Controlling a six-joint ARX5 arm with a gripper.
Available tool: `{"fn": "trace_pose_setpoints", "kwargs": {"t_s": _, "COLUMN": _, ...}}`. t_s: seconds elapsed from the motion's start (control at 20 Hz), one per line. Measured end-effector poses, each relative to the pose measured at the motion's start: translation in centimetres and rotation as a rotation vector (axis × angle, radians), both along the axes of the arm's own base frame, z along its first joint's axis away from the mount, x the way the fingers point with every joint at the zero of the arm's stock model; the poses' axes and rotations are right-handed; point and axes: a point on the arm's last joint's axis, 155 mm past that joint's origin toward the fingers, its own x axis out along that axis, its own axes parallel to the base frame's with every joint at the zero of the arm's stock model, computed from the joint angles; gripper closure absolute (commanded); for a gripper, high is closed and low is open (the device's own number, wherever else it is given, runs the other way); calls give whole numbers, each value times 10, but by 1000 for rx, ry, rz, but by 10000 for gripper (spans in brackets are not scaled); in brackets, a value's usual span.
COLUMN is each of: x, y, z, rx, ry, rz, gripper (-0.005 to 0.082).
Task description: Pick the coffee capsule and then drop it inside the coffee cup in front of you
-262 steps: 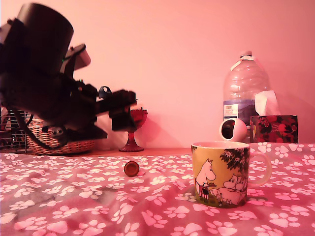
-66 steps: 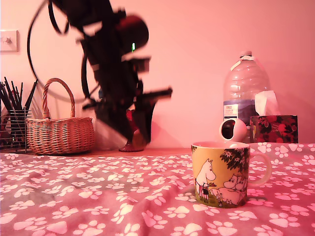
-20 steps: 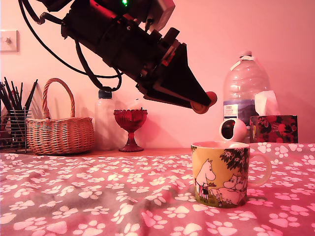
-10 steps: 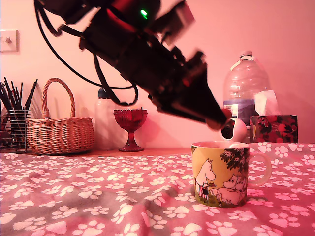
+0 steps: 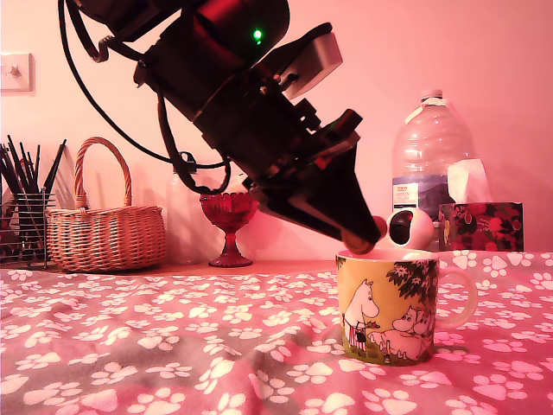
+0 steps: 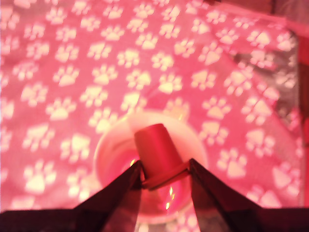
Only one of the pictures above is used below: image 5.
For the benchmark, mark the red glass goblet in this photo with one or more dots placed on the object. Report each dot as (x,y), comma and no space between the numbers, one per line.
(229,216)

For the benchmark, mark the large clear water bottle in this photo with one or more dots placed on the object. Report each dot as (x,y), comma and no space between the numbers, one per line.
(432,142)

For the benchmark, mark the small white round camera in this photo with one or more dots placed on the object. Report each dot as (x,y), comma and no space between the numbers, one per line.
(419,229)

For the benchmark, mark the black chopstick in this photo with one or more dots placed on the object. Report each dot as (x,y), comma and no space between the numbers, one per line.
(17,164)
(54,166)
(8,173)
(36,168)

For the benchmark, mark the white bottle with black cap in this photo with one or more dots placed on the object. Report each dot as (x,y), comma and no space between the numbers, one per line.
(183,233)

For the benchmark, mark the floral tissue box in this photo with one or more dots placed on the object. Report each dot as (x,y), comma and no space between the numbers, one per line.
(484,229)

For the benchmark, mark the brown coffee capsule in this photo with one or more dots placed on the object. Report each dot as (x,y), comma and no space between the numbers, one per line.
(358,247)

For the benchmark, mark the cartoon print mug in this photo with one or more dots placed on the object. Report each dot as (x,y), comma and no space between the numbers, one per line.
(389,302)

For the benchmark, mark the white tissue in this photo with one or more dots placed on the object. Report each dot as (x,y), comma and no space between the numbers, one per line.
(466,181)

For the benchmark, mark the paw print cloth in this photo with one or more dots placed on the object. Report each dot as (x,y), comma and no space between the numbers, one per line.
(173,367)

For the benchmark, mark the white wall switch plate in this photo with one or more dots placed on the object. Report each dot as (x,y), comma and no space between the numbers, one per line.
(17,73)

